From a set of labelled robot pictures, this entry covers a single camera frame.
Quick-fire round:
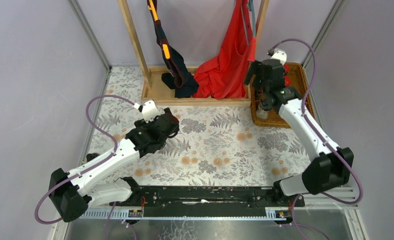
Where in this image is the wooden rack frame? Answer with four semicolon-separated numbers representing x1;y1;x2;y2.
118;0;269;107

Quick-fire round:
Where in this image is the red apron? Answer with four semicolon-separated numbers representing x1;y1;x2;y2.
193;0;256;99

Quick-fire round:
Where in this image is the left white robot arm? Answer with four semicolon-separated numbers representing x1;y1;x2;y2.
48;108;180;223

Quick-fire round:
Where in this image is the red lid sauce jar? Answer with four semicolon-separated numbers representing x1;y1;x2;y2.
283;64;290;75

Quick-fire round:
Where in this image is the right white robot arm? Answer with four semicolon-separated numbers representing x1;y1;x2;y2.
244;59;354;199

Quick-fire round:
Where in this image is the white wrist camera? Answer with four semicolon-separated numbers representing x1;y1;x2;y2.
133;99;161;123
267;48;288;65

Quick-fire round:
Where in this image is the wicker divided tray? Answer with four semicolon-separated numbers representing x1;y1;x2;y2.
248;62;308;129

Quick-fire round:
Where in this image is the floral table mat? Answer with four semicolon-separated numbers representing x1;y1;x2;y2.
89;67;310;186

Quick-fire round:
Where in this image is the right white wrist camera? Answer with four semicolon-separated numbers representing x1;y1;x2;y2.
267;48;288;65

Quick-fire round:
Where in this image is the small dark bottle front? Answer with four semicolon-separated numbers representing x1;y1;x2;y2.
85;153;99;163

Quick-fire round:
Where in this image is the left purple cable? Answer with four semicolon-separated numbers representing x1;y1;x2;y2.
34;95;142;225

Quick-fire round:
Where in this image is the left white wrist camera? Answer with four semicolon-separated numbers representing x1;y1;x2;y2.
133;99;161;123

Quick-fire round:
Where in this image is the dark navy garment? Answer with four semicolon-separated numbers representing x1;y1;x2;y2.
147;0;200;99

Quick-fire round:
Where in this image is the grey clothes hanger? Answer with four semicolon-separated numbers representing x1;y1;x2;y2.
240;0;257;46

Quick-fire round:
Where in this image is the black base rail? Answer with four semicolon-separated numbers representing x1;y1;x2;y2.
115;177;305;219

